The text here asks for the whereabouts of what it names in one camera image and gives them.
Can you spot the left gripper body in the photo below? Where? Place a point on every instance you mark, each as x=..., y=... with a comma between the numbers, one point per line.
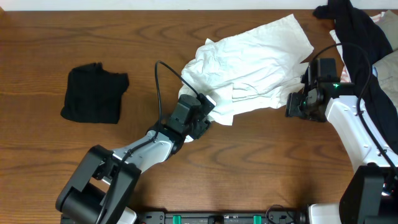
x=195, y=130

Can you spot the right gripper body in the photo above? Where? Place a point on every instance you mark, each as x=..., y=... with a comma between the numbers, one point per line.
x=300, y=106

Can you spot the white shirt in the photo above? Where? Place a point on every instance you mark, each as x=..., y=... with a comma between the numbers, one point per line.
x=252, y=70

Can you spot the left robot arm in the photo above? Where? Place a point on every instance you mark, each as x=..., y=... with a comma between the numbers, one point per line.
x=100, y=188

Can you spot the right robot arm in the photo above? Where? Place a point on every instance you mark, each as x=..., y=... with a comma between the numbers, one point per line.
x=371, y=195

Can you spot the dark navy garment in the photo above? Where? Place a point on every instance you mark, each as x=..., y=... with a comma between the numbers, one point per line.
x=364, y=44

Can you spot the grey garment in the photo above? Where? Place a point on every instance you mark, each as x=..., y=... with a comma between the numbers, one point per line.
x=386, y=68

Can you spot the black folded garment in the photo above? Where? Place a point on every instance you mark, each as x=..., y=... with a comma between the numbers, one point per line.
x=94, y=95

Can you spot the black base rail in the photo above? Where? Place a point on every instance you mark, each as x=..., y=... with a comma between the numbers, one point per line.
x=276, y=214

